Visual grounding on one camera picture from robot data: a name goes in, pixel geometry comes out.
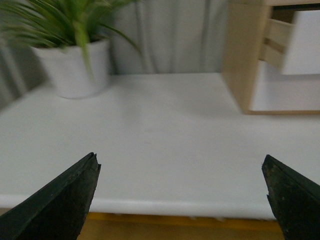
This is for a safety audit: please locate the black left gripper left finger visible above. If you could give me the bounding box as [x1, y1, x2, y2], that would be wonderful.
[0, 152, 101, 240]

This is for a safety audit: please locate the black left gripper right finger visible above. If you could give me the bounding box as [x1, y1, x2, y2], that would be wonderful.
[262, 155, 320, 240]

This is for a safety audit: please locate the white drawer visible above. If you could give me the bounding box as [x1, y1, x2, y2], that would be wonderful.
[250, 60, 320, 112]
[260, 10, 320, 75]

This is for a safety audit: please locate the white plant pot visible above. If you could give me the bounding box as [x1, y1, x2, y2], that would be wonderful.
[31, 39, 110, 99]

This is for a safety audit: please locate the green spiky potted plant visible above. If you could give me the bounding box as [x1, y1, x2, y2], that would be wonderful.
[0, 0, 139, 78]

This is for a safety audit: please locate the white curtain backdrop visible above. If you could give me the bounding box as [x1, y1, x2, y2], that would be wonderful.
[0, 0, 227, 107]

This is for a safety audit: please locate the wooden drawer cabinet frame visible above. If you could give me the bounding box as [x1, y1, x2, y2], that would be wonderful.
[222, 0, 320, 115]

